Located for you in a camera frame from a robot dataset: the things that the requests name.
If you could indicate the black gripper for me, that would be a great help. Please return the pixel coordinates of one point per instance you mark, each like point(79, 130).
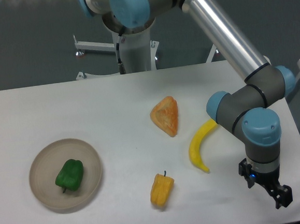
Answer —
point(266, 175)

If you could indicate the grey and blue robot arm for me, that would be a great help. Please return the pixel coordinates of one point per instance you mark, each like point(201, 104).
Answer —
point(245, 113)

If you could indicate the yellow bell pepper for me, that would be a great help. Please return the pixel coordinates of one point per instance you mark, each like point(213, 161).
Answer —
point(161, 189)

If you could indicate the green bell pepper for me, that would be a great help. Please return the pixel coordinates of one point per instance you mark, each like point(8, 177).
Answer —
point(70, 176)

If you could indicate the beige round plate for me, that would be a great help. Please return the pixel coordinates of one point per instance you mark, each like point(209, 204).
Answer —
point(47, 165)

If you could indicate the yellow banana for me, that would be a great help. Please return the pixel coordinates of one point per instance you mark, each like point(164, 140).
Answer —
point(194, 149)

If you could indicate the triangular orange bread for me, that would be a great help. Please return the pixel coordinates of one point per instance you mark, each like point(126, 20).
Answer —
point(165, 115)

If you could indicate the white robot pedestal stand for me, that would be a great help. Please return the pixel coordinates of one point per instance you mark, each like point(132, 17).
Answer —
point(172, 39)

